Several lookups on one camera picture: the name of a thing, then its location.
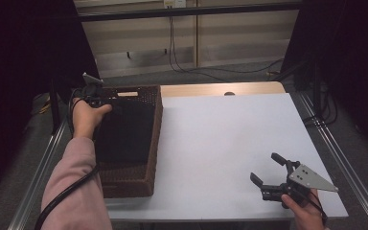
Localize person's right hand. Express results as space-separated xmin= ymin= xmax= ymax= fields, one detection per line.
xmin=280 ymin=187 xmax=330 ymax=230

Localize yellow floor cable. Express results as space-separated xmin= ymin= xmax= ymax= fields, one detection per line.
xmin=37 ymin=100 xmax=53 ymax=115

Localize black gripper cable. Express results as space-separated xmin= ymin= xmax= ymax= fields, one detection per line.
xmin=34 ymin=88 xmax=101 ymax=230
xmin=295 ymin=187 xmax=330 ymax=226

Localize black cloth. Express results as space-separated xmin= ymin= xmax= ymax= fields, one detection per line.
xmin=95 ymin=95 xmax=157 ymax=163

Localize black floor cables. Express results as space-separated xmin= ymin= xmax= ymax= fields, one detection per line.
xmin=302 ymin=90 xmax=339 ymax=127

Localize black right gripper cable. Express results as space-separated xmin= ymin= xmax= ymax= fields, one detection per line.
xmin=295 ymin=187 xmax=330 ymax=226

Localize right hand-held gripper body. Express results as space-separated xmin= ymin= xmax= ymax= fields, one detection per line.
xmin=260 ymin=159 xmax=339 ymax=204

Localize black horizontal bar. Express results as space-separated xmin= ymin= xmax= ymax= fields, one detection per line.
xmin=78 ymin=2 xmax=303 ymax=23

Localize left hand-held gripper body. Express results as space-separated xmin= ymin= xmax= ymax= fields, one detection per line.
xmin=81 ymin=72 xmax=111 ymax=108

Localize aluminium floor rail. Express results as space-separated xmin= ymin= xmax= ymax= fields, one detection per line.
xmin=8 ymin=118 xmax=70 ymax=230
xmin=298 ymin=92 xmax=368 ymax=230

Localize white table mat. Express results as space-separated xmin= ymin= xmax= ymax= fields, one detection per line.
xmin=103 ymin=93 xmax=349 ymax=222

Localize brown woven basket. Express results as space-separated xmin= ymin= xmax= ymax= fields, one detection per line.
xmin=90 ymin=84 xmax=165 ymax=199

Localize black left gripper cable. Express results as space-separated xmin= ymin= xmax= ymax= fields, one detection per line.
xmin=34 ymin=88 xmax=101 ymax=230

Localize person's left hand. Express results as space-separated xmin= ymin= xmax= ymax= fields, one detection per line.
xmin=72 ymin=98 xmax=114 ymax=141

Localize black metal stand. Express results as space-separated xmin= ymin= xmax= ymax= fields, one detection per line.
xmin=310 ymin=58 xmax=324 ymax=120
xmin=47 ymin=78 xmax=77 ymax=135

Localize black wall cables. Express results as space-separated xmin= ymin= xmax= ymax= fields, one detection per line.
xmin=168 ymin=15 xmax=286 ymax=82

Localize white wall outlet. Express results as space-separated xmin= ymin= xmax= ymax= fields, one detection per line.
xmin=163 ymin=0 xmax=187 ymax=9

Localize black curtain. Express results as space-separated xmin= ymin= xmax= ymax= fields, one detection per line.
xmin=0 ymin=0 xmax=103 ymax=205
xmin=281 ymin=0 xmax=368 ymax=157

